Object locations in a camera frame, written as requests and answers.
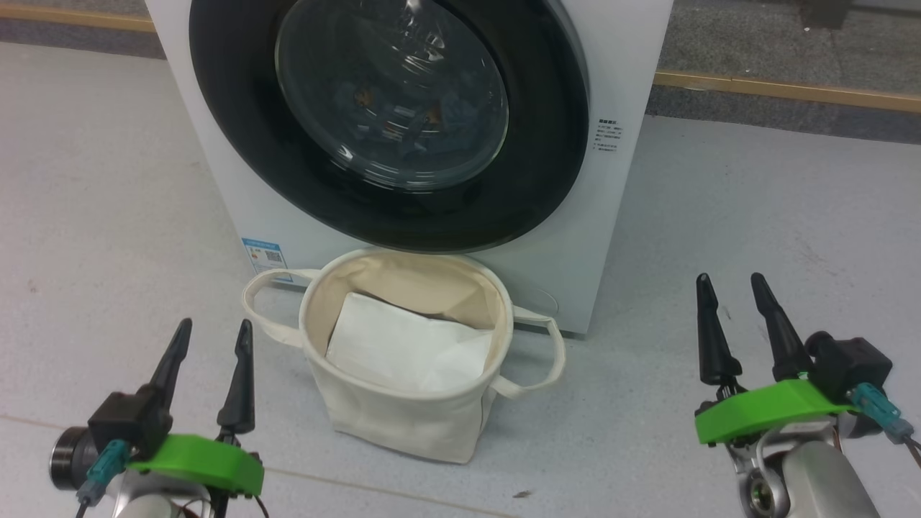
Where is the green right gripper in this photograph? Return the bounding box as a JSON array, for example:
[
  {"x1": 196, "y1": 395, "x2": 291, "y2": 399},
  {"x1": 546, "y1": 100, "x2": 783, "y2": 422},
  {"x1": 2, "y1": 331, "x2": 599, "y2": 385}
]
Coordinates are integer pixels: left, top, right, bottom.
[{"x1": 694, "y1": 273, "x2": 861, "y2": 518}]

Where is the white folded cloth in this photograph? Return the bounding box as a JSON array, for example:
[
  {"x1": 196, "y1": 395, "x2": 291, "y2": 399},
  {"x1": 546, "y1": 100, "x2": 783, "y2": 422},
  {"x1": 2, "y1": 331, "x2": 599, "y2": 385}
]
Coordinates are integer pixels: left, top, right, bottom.
[{"x1": 325, "y1": 291, "x2": 496, "y2": 395}]

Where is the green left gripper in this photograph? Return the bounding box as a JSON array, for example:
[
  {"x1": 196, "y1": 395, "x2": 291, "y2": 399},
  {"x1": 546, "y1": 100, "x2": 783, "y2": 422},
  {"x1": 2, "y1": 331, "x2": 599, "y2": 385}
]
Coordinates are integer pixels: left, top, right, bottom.
[{"x1": 124, "y1": 318, "x2": 265, "y2": 499}]

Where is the cream fabric laundry basket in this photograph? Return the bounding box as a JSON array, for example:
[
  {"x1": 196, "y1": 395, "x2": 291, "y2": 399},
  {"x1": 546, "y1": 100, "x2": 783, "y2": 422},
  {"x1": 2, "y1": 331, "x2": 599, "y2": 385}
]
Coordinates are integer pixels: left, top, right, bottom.
[{"x1": 241, "y1": 248, "x2": 567, "y2": 465}]

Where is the round filter cover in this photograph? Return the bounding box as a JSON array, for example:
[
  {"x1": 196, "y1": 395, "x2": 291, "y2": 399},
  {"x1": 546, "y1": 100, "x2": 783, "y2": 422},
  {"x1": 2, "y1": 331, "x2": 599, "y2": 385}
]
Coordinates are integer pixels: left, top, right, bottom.
[{"x1": 512, "y1": 284, "x2": 562, "y2": 317}]

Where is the right teal plug cable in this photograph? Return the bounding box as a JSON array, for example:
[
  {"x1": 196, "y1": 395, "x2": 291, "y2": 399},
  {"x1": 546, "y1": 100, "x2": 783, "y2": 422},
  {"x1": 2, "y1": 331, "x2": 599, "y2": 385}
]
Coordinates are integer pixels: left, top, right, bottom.
[{"x1": 848, "y1": 383, "x2": 921, "y2": 468}]

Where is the blue energy label sticker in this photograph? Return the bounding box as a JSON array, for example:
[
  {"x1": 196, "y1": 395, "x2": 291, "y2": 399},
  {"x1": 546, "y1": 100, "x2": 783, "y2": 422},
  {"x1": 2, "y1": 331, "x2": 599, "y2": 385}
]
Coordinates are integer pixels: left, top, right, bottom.
[{"x1": 242, "y1": 237, "x2": 294, "y2": 283}]

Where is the black round glass washer door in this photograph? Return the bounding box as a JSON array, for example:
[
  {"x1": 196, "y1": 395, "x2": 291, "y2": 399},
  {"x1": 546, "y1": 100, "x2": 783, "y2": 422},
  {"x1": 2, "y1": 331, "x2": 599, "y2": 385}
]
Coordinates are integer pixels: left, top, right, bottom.
[{"x1": 189, "y1": 0, "x2": 592, "y2": 254}]

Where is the white front-load washing machine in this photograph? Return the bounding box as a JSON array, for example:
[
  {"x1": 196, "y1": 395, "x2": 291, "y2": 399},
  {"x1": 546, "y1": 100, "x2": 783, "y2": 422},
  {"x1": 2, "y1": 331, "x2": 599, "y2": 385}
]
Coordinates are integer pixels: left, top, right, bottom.
[{"x1": 144, "y1": 0, "x2": 673, "y2": 337}]

